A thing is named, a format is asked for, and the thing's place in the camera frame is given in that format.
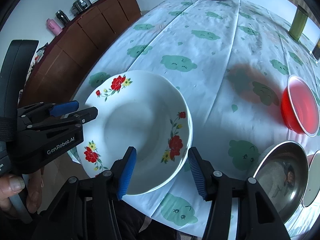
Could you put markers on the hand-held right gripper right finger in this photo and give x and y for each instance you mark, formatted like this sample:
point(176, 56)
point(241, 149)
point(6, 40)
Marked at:
point(197, 177)

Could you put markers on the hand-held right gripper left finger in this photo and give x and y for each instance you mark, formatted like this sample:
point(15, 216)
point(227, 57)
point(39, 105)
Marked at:
point(127, 175)

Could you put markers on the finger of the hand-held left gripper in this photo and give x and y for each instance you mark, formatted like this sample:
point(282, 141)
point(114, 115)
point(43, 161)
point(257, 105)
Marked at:
point(86, 115)
point(65, 108)

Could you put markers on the pink floral white plate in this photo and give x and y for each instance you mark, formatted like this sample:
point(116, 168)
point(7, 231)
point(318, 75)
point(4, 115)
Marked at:
point(191, 130)

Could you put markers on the red flower white plate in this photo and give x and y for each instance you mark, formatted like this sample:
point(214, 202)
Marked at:
point(140, 120)

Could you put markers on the white enamel dish dark rim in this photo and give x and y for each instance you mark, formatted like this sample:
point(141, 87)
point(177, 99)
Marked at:
point(282, 180)

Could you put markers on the white enamel bowl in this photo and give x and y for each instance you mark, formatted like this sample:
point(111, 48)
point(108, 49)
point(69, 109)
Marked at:
point(313, 182)

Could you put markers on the person's left hand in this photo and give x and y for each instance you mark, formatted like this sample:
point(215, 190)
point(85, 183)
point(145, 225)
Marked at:
point(11, 185)

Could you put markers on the brown wooden cabinet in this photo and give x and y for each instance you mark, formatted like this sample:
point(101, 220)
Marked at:
point(82, 37)

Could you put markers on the pink thermos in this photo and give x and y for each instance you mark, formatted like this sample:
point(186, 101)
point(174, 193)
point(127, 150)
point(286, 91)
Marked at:
point(53, 27)

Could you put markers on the black thermos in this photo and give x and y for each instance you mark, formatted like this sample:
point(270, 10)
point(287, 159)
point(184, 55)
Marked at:
point(62, 17)

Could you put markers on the steel rice cooker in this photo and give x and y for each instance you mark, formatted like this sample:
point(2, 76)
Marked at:
point(81, 3)

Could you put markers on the red plastic cup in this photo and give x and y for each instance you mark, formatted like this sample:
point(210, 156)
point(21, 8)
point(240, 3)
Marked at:
point(300, 110)

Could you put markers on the green cloud print tablecloth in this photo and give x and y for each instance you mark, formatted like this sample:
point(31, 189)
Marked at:
point(200, 42)

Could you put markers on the green bottle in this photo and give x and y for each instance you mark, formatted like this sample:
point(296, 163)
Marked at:
point(298, 25)

